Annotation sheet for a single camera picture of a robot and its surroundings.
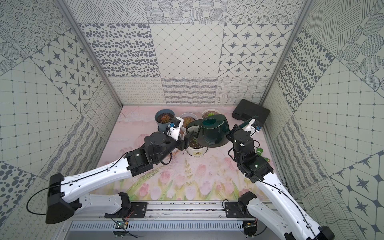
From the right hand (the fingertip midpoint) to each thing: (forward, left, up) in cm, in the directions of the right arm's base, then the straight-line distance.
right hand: (235, 127), depth 71 cm
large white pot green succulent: (-3, +20, -15) cm, 25 cm away
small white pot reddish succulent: (+23, +26, -19) cm, 40 cm away
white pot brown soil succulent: (+26, +11, -17) cm, 33 cm away
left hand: (-3, +23, +6) cm, 24 cm away
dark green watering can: (-3, +11, +2) cm, 11 cm away
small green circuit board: (-37, +53, -29) cm, 71 cm away
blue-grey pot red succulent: (+22, +43, -19) cm, 52 cm away
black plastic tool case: (+37, -18, -27) cm, 49 cm away
